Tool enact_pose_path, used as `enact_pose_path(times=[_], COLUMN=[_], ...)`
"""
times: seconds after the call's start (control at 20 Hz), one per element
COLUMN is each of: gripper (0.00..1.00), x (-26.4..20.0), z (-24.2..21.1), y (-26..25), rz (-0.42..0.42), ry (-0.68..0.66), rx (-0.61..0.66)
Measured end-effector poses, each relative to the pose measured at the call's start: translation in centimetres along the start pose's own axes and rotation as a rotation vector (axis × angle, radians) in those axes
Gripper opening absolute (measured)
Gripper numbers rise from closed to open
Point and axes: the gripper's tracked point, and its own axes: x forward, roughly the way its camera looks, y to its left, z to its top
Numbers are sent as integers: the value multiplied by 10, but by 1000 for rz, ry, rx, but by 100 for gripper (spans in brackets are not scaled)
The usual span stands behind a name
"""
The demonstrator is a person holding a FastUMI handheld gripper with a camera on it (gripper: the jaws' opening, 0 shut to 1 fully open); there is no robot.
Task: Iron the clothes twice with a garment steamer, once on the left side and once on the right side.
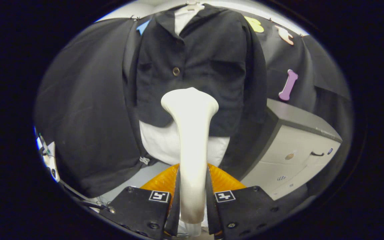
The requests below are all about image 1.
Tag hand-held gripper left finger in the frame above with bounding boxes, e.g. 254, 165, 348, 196
99, 163, 181, 240

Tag black suit jacket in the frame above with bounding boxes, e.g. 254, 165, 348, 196
123, 3, 268, 137

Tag white shirt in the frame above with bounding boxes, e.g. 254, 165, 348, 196
139, 5, 231, 167

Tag white paper sheets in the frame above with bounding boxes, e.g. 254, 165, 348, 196
36, 128, 60, 182

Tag black backdrop cloth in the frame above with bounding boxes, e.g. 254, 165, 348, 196
34, 13, 352, 197

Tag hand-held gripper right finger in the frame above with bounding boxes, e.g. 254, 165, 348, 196
206, 163, 279, 239

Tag white garment steamer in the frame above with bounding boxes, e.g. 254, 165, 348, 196
161, 87, 219, 237

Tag grey cabinet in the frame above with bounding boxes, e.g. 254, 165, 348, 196
240, 98, 343, 200

